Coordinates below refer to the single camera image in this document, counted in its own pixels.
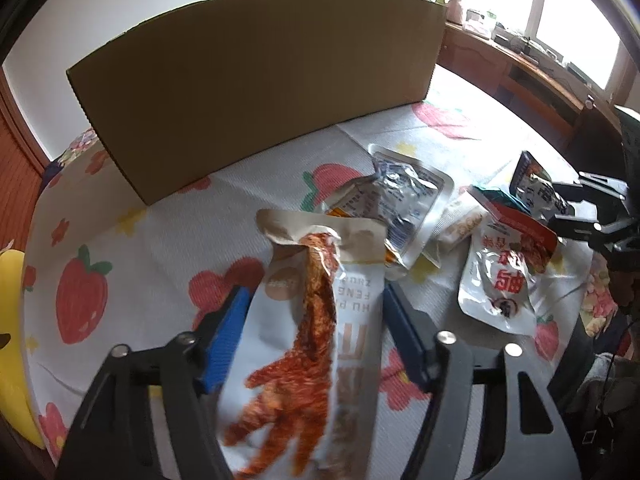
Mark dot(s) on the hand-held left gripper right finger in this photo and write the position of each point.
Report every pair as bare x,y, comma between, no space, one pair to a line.
407,340

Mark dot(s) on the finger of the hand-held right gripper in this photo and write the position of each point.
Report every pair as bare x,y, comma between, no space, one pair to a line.
592,187
585,230

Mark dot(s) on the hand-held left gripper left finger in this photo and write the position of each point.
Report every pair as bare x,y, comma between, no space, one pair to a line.
225,340

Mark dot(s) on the white chicken feet snack packet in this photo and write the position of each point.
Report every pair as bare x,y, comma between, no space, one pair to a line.
310,335

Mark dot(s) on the white red snack packet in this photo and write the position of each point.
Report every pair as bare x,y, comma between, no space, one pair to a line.
500,280

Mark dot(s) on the clear-wrapped cake snack packet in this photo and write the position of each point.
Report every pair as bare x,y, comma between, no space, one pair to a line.
462,222

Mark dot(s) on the silver clear snack packet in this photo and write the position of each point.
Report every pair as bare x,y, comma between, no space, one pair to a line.
405,195

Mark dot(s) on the brown cardboard box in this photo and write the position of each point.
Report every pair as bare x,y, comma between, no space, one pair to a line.
250,85

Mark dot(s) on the strawberry flower print tablecloth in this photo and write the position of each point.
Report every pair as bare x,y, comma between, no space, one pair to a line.
165,240

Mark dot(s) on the wooden cabinet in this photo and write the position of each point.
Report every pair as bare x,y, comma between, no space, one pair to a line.
500,65

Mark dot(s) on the window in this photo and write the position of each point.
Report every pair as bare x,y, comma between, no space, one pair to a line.
565,5

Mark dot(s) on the yellow plush toy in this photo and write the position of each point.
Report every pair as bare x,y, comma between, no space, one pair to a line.
15,360

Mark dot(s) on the pink bottle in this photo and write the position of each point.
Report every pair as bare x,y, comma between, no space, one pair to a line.
455,7

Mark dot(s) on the wooden louvered wardrobe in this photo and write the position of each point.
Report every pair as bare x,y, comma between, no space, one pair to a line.
15,130

